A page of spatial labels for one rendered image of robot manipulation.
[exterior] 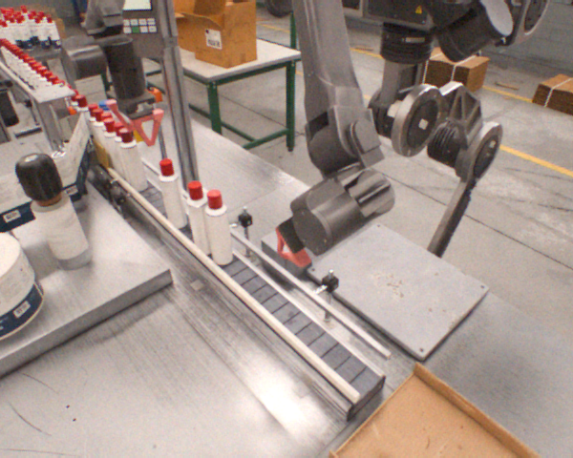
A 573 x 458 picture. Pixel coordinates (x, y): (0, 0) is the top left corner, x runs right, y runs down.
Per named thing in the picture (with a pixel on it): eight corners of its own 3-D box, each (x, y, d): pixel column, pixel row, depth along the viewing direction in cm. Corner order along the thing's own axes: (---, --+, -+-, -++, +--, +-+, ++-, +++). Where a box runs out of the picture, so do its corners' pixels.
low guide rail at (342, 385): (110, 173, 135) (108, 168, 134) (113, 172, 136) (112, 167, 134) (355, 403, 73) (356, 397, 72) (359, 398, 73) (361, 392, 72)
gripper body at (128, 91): (128, 114, 78) (117, 76, 74) (107, 100, 84) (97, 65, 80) (158, 105, 82) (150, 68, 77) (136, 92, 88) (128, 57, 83)
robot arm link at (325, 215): (369, 114, 47) (326, 136, 54) (297, 145, 41) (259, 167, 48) (411, 206, 49) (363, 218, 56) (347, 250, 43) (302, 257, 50)
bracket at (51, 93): (28, 93, 128) (27, 90, 128) (63, 84, 134) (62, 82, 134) (40, 105, 121) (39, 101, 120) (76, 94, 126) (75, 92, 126)
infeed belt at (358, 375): (60, 133, 172) (57, 124, 169) (79, 127, 176) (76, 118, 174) (352, 416, 76) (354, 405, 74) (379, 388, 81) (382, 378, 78)
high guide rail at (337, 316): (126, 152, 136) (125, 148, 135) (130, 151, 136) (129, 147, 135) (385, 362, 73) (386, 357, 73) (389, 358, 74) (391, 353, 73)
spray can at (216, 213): (208, 259, 105) (198, 192, 92) (225, 249, 107) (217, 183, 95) (220, 269, 102) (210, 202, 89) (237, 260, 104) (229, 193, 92)
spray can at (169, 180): (166, 223, 116) (151, 160, 103) (181, 217, 119) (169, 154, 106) (175, 232, 113) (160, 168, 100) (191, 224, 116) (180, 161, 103)
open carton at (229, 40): (180, 61, 270) (171, 1, 247) (237, 46, 299) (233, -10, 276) (216, 73, 249) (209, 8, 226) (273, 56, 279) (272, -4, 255)
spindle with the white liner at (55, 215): (52, 257, 105) (4, 156, 86) (85, 242, 110) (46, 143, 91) (63, 275, 100) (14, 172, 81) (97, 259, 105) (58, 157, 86)
